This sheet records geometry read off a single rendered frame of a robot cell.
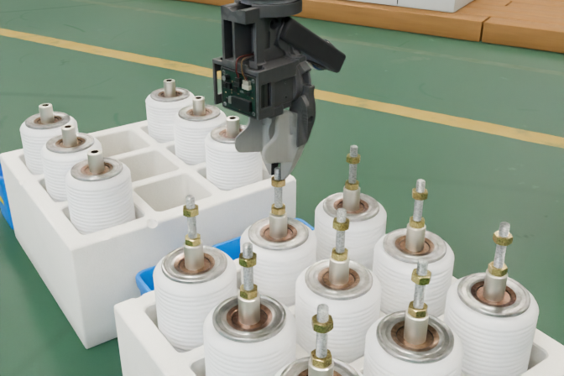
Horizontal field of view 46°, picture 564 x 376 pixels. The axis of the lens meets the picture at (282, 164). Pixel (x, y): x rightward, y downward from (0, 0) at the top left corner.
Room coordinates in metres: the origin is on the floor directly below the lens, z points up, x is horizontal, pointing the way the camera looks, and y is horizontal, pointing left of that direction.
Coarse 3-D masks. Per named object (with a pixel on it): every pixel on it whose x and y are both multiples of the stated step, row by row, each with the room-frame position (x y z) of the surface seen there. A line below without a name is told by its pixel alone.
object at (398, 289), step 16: (384, 256) 0.67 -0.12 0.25; (448, 256) 0.67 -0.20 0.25; (384, 272) 0.66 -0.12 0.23; (400, 272) 0.64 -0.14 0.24; (432, 272) 0.64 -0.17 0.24; (448, 272) 0.65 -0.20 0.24; (384, 288) 0.66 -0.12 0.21; (400, 288) 0.64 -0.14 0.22; (432, 288) 0.64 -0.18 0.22; (448, 288) 0.66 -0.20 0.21; (384, 304) 0.65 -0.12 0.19; (400, 304) 0.64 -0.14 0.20; (432, 304) 0.64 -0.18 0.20
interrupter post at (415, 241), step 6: (408, 228) 0.68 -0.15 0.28; (414, 228) 0.68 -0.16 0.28; (420, 228) 0.68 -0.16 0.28; (408, 234) 0.68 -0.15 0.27; (414, 234) 0.68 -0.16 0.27; (420, 234) 0.68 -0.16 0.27; (408, 240) 0.68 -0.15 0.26; (414, 240) 0.68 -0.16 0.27; (420, 240) 0.68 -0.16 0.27; (408, 246) 0.68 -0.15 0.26; (414, 246) 0.68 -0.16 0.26; (420, 246) 0.68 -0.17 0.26
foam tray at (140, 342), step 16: (240, 272) 0.74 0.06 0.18; (128, 304) 0.67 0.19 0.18; (144, 304) 0.67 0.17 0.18; (128, 320) 0.64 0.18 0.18; (144, 320) 0.64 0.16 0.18; (128, 336) 0.63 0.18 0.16; (144, 336) 0.61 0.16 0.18; (160, 336) 0.61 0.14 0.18; (544, 336) 0.61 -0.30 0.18; (128, 352) 0.63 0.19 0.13; (144, 352) 0.59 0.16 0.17; (160, 352) 0.58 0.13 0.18; (176, 352) 0.58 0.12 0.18; (192, 352) 0.58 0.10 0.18; (304, 352) 0.58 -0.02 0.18; (544, 352) 0.58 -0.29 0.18; (560, 352) 0.58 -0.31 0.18; (128, 368) 0.64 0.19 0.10; (144, 368) 0.60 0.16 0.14; (160, 368) 0.56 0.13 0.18; (176, 368) 0.55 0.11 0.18; (192, 368) 0.56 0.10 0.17; (528, 368) 0.59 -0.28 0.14; (544, 368) 0.55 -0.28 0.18; (560, 368) 0.55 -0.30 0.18
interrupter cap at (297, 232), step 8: (256, 224) 0.73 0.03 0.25; (264, 224) 0.73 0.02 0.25; (288, 224) 0.73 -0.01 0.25; (296, 224) 0.73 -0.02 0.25; (304, 224) 0.73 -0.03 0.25; (248, 232) 0.71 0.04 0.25; (256, 232) 0.71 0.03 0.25; (264, 232) 0.72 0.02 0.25; (288, 232) 0.72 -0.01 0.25; (296, 232) 0.71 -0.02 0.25; (304, 232) 0.71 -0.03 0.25; (256, 240) 0.69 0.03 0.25; (264, 240) 0.69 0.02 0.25; (272, 240) 0.70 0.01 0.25; (280, 240) 0.70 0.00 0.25; (288, 240) 0.70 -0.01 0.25; (296, 240) 0.70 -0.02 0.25; (304, 240) 0.69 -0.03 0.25; (264, 248) 0.68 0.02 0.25; (272, 248) 0.68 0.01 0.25; (280, 248) 0.68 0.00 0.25; (288, 248) 0.68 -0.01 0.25
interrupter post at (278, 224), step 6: (270, 216) 0.71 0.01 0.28; (276, 216) 0.71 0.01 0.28; (282, 216) 0.71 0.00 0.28; (270, 222) 0.71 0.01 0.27; (276, 222) 0.70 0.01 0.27; (282, 222) 0.70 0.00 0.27; (270, 228) 0.71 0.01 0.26; (276, 228) 0.70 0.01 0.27; (282, 228) 0.70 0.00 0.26; (270, 234) 0.71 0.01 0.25; (276, 234) 0.70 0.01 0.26; (282, 234) 0.70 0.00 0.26
